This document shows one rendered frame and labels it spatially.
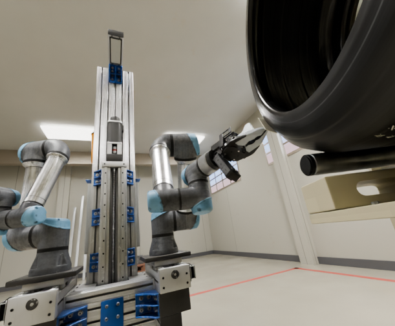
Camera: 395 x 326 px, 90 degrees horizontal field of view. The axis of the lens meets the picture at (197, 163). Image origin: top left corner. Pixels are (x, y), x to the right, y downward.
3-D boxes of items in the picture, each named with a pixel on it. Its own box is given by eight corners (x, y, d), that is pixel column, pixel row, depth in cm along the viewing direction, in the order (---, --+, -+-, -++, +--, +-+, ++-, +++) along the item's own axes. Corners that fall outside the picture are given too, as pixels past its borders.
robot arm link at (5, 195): (21, 207, 87) (24, 188, 90) (-5, 204, 76) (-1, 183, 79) (4, 210, 87) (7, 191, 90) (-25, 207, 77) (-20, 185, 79)
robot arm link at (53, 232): (56, 247, 83) (59, 214, 88) (25, 251, 84) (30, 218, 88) (75, 245, 95) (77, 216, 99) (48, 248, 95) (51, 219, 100)
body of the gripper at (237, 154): (231, 124, 62) (205, 144, 70) (232, 145, 57) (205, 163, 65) (247, 136, 66) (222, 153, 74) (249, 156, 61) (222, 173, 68)
